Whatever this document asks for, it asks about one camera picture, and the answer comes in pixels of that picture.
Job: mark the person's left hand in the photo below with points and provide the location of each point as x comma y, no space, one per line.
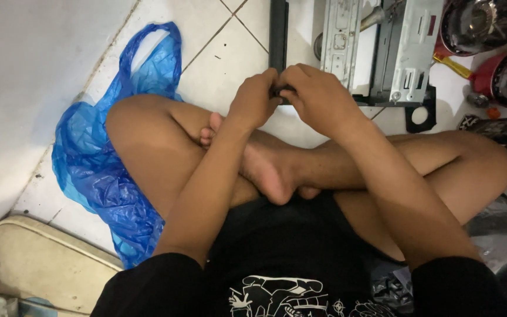
249,103

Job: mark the person's right hand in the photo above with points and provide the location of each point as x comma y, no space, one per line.
321,103

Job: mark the person's left fingers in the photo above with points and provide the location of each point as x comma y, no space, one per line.
267,86

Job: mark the person's right fingers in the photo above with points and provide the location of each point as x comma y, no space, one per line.
292,83

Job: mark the long black plastic faceplate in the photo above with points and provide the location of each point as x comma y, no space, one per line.
278,31

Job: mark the silver perforated metal chassis plate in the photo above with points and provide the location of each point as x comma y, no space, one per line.
340,39

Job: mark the grey car stereo unit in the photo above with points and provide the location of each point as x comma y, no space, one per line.
405,48

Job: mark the person's left leg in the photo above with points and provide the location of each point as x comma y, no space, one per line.
148,145

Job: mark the person's leg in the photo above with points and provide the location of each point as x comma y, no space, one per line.
148,145
447,171

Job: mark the person's right leg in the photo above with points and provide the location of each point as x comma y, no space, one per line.
447,171

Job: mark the person's black printed shirt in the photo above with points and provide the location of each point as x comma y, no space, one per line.
288,264

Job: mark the small silver metal cap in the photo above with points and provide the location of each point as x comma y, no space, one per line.
478,100

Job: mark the blue plastic bag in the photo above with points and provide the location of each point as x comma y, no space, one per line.
90,163

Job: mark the small orange part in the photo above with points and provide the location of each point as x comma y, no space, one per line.
493,113

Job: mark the black patterned bar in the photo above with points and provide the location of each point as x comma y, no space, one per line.
500,128

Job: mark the clear plastic wrap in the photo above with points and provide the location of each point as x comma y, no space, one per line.
502,233

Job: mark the cream padded case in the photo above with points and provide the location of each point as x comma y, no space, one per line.
38,264

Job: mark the black plastic mounting frame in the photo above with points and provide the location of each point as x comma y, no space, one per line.
429,121

